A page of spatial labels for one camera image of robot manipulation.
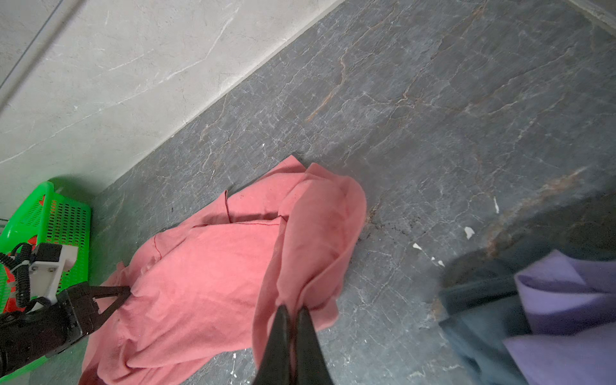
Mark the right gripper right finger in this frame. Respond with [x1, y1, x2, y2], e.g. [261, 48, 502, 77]
[295, 306, 334, 385]

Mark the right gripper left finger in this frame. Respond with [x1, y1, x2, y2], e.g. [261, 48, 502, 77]
[253, 305, 292, 385]

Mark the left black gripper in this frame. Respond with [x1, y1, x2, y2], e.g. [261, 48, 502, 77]
[1, 282, 131, 377]

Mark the pink t-shirt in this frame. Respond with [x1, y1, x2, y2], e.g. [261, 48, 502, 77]
[80, 157, 367, 384]

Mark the green plastic basket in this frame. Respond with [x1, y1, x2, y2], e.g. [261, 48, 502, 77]
[1, 182, 91, 381]

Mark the folded grey t-shirt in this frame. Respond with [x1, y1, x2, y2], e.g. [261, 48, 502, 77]
[440, 276, 530, 384]

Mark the folded purple t-shirt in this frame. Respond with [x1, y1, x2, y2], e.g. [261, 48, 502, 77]
[504, 250, 615, 384]

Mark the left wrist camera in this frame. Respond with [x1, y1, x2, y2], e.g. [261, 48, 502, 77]
[29, 243, 79, 304]

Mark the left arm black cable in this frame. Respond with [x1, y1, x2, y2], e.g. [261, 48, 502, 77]
[0, 241, 35, 311]

